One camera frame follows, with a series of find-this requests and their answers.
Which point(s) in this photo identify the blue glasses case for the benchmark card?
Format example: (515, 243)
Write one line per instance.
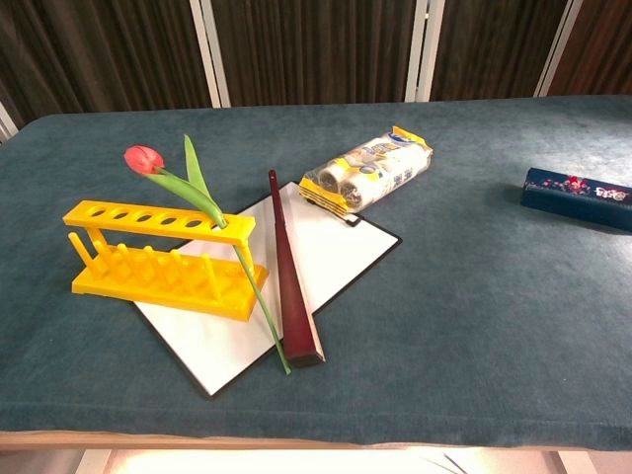
(577, 197)

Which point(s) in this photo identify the white clipboard with black edge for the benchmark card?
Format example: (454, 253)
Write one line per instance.
(345, 247)

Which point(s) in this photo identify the dark red folded fan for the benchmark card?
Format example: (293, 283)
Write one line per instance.
(291, 306)

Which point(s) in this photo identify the pack of rolled plastic bags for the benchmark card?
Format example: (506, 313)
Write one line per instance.
(375, 163)

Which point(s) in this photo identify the teal blue tablecloth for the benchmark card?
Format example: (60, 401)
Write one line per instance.
(444, 336)

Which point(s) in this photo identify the yellow plastic test tube rack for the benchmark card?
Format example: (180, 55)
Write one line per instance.
(158, 291)

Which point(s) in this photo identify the dark brown curtain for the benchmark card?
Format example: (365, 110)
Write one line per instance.
(316, 49)

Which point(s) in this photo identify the red tulip with green stem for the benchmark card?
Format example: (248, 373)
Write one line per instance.
(143, 159)

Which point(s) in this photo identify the white partition post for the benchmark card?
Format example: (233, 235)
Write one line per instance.
(558, 49)
(7, 121)
(423, 49)
(211, 54)

